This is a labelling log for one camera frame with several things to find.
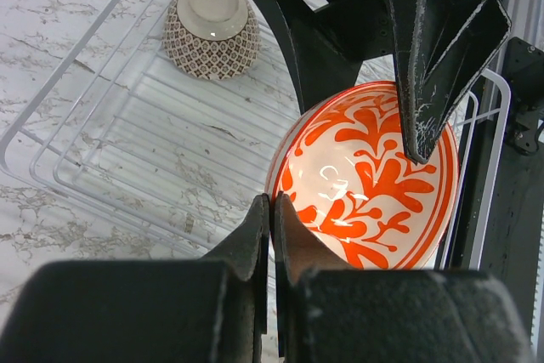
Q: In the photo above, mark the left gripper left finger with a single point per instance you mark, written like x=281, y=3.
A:
x=209, y=309

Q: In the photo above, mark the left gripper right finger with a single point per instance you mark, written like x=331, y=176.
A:
x=328, y=311

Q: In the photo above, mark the brown patterned bowl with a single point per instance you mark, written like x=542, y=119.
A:
x=211, y=39

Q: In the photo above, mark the orange floral bowl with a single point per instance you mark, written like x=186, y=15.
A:
x=343, y=166

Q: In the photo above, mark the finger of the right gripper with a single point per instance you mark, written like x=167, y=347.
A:
x=440, y=49
x=325, y=48

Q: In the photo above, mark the white wire dish rack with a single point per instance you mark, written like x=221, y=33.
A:
x=120, y=129

